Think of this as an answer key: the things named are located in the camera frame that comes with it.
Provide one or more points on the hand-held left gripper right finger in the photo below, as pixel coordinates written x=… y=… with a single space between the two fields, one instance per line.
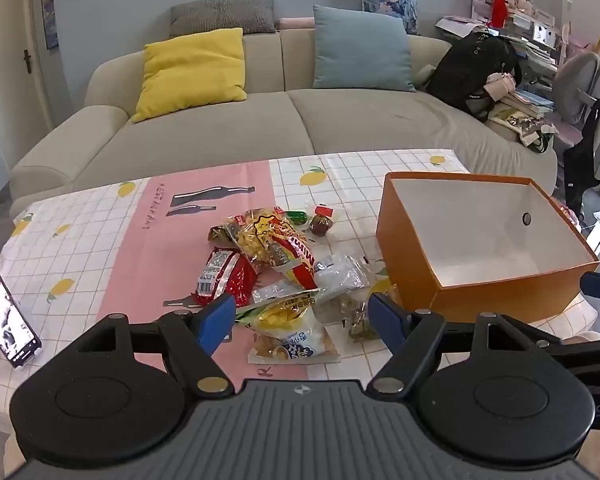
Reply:
x=387 y=322

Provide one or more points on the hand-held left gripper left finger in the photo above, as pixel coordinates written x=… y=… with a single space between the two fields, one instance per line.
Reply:
x=215 y=325

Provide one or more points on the clear packet of brown snacks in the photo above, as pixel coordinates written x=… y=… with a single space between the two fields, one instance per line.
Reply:
x=352 y=317

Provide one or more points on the clear packet of white balls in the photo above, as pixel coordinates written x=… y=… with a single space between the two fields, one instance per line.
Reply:
x=342 y=275

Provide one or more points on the clear grey snack packet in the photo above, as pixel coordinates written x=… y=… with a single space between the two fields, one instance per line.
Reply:
x=280 y=291

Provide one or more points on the yellow and white snack bag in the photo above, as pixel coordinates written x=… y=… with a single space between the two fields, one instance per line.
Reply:
x=290 y=330

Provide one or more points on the orange cardboard box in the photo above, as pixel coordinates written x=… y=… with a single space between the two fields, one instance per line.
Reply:
x=410 y=240

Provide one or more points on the dark green snack packet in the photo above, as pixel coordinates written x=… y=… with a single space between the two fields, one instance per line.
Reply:
x=220 y=234

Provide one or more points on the clear bag of yellow chips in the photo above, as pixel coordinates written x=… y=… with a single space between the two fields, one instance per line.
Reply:
x=257 y=235

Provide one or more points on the red and yellow snack bag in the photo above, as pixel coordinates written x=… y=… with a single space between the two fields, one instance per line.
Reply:
x=300 y=260

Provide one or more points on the dark red snack packet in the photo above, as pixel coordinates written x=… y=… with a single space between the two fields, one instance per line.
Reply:
x=320 y=222

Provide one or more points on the green candy packet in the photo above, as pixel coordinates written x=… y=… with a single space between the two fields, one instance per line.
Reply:
x=297 y=217

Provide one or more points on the pink plastic bag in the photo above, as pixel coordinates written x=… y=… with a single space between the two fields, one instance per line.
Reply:
x=570 y=216

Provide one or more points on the black garment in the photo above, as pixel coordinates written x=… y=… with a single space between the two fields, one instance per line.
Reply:
x=587 y=160

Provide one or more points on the printed checked tablecloth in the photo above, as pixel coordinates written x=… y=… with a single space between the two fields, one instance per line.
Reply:
x=80 y=240

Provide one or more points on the printed tote bag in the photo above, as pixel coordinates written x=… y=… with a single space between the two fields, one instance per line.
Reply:
x=517 y=125

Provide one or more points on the stack of books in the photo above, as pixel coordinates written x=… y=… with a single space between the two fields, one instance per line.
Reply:
x=527 y=102

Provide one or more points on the beige sofa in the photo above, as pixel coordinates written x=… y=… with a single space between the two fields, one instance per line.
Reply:
x=355 y=120

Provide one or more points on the grey office chair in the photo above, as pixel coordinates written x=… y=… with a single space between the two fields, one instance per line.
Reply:
x=582 y=80

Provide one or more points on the smartphone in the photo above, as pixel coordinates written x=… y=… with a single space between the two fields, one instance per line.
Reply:
x=5 y=315

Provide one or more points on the beige cloth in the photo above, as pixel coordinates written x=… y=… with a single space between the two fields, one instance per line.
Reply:
x=500 y=85

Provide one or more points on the yellow pillow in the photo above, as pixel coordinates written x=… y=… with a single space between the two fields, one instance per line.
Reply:
x=190 y=72

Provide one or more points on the black backpack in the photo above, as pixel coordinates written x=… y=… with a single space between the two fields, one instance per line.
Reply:
x=472 y=67

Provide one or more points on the cluttered desk shelf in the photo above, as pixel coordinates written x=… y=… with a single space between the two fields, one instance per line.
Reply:
x=535 y=30

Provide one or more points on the light blue pillow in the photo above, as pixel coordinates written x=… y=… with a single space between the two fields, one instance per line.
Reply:
x=362 y=50

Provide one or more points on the grey checked pillow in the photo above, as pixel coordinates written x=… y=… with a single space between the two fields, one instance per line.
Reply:
x=222 y=15

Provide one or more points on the pink bolster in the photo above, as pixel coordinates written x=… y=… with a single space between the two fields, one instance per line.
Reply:
x=296 y=23

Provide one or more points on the door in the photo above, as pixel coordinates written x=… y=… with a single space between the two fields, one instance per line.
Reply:
x=15 y=60

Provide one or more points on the wall poster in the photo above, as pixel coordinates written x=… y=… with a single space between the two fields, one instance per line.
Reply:
x=51 y=22

